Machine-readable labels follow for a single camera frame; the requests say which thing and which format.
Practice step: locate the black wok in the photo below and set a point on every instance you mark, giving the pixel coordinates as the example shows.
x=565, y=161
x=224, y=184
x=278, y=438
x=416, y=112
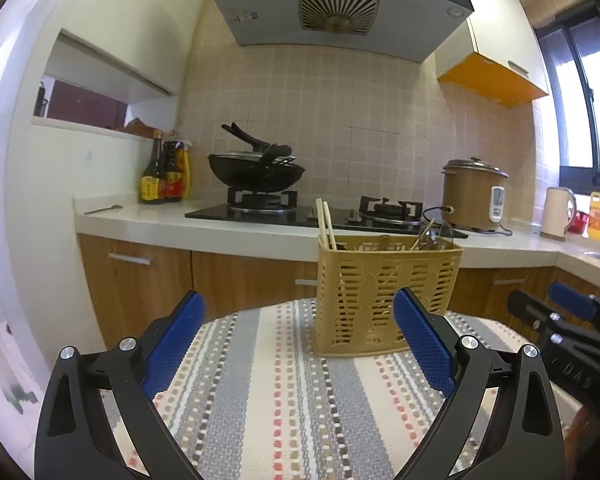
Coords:
x=255, y=175

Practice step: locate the black cooking spatula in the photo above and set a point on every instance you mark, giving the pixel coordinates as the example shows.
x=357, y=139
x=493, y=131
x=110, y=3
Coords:
x=245, y=135

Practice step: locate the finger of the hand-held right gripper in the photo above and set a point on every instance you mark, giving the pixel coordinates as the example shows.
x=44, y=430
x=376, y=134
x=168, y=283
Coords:
x=575, y=302
x=527, y=307

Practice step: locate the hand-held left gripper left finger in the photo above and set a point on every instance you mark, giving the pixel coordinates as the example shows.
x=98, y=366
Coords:
x=175, y=350

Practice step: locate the beige electric kettle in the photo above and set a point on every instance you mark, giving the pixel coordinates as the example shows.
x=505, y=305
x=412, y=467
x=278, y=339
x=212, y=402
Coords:
x=555, y=212

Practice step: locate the wooden base cabinet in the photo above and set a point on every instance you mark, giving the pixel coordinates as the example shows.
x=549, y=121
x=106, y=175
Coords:
x=140, y=285

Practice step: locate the small yellow seasoning bottle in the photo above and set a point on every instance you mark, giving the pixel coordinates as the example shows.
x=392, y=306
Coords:
x=186, y=175

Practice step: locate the metal spoon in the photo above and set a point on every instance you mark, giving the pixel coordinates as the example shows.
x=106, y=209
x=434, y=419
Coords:
x=105, y=208

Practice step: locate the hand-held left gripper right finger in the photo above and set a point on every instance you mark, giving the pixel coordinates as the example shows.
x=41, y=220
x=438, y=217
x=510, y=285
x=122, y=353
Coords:
x=425, y=345

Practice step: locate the brown rice cooker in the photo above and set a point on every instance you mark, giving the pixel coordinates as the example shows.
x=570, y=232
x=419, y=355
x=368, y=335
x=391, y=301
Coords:
x=467, y=195

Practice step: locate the dark sauce bottle red label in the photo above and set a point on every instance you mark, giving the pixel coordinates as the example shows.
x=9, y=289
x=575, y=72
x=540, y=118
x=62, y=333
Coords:
x=172, y=180

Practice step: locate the black gas stove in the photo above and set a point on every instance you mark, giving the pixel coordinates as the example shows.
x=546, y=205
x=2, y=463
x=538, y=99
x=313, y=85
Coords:
x=260, y=215

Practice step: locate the dark framed window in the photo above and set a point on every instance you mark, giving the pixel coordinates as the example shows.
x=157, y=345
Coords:
x=580, y=110

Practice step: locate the grey range hood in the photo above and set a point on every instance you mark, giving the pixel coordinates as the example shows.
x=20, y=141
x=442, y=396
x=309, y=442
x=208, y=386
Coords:
x=330, y=10

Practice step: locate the white and orange wall cabinet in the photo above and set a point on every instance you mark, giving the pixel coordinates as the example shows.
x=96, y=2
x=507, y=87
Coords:
x=495, y=25

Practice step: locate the dark sauce bottle yellow label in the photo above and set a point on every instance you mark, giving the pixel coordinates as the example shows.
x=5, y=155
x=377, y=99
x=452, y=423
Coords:
x=151, y=180

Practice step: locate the white kitchen countertop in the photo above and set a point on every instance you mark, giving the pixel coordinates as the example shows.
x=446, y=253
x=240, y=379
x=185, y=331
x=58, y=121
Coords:
x=155, y=222

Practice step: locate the beige plastic utensil basket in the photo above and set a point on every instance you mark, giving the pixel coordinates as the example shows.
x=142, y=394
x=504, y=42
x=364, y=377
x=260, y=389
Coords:
x=360, y=280

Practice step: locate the striped woven table mat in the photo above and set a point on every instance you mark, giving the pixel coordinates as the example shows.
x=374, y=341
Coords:
x=290, y=410

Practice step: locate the red cup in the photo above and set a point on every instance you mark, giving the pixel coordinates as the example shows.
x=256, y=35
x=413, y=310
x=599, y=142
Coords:
x=581, y=222

